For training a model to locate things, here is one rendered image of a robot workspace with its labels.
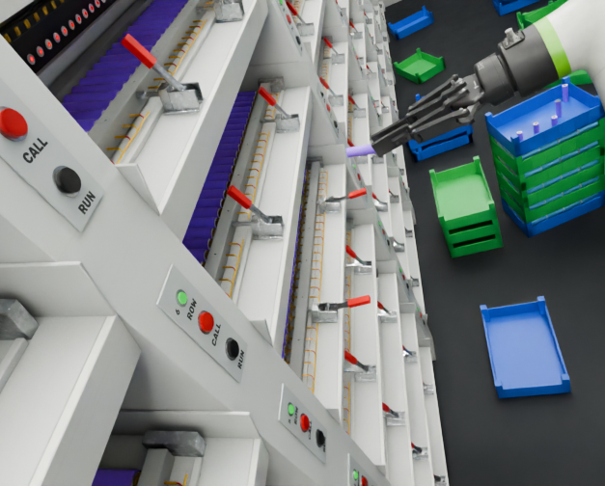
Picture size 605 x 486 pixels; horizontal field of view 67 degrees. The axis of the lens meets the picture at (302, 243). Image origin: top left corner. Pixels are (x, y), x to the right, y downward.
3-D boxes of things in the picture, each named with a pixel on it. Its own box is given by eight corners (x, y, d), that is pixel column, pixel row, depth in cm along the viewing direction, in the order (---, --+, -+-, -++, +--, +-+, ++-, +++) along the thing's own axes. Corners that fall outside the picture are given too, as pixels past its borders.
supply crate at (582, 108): (567, 94, 164) (566, 74, 159) (605, 117, 148) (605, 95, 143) (487, 132, 168) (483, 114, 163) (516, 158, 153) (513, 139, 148)
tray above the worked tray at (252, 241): (313, 106, 95) (304, 38, 85) (280, 369, 52) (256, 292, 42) (218, 113, 97) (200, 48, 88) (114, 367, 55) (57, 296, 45)
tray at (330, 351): (346, 178, 107) (343, 144, 100) (343, 439, 64) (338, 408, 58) (262, 182, 110) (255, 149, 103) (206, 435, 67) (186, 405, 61)
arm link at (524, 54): (566, 94, 68) (548, 67, 75) (539, 28, 62) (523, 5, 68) (524, 115, 71) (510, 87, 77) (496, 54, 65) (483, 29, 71)
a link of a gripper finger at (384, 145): (414, 135, 80) (414, 138, 79) (379, 154, 83) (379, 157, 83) (405, 122, 78) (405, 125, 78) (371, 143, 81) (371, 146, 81)
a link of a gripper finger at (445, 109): (476, 104, 75) (478, 108, 74) (414, 141, 80) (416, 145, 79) (465, 85, 73) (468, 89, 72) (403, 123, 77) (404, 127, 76)
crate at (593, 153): (569, 130, 174) (568, 113, 169) (605, 155, 158) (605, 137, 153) (494, 165, 178) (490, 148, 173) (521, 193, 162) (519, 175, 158)
